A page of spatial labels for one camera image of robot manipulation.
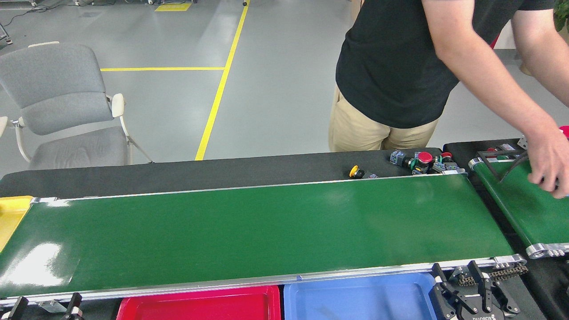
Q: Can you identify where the green potted plant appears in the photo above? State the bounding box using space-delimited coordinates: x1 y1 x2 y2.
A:
553 0 569 32

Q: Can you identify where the conveyor drive chain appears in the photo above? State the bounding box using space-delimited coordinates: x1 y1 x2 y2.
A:
450 262 529 286

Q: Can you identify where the grey office chair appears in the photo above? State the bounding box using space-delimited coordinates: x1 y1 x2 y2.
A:
0 41 154 172

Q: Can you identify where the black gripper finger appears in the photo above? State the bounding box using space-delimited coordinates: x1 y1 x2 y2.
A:
5 296 30 320
62 292 85 320

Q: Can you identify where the long green conveyor belt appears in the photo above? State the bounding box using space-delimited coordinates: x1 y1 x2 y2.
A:
0 172 529 314

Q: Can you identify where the yellow plastic tray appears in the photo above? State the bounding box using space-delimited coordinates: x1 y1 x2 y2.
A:
0 196 34 253

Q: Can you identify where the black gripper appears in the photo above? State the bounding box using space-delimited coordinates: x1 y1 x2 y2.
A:
428 260 521 320

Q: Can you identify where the black guide bracket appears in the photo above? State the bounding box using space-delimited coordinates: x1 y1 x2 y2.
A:
478 150 530 184

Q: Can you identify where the person's right hand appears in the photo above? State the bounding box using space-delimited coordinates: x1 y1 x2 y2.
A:
526 126 569 198

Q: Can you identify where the red plastic tray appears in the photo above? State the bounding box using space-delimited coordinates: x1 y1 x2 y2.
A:
116 285 281 320

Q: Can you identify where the short green conveyor belt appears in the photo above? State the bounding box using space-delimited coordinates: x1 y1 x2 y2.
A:
468 153 569 259

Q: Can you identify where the yellow mushroom button switch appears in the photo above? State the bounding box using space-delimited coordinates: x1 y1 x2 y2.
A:
349 165 379 180

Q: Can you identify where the blue plastic tray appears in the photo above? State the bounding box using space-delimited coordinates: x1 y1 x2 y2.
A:
284 272 438 320

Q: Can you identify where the person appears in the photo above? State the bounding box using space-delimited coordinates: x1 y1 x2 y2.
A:
328 0 569 198

